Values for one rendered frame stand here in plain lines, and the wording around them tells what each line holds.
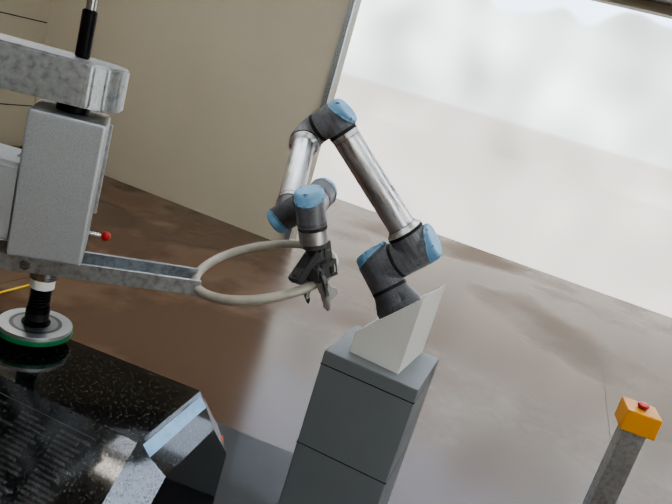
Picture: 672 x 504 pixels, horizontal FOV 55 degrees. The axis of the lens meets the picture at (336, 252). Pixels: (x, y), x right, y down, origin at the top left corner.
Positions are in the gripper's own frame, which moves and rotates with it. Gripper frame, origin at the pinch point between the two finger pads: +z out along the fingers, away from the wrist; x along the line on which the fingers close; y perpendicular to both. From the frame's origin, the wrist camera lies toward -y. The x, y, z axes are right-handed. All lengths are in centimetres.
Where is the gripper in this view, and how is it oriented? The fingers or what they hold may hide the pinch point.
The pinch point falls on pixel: (316, 305)
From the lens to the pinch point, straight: 201.2
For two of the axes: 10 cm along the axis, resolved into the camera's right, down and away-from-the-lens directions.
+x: -7.1, -1.9, 6.8
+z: 0.9, 9.3, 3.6
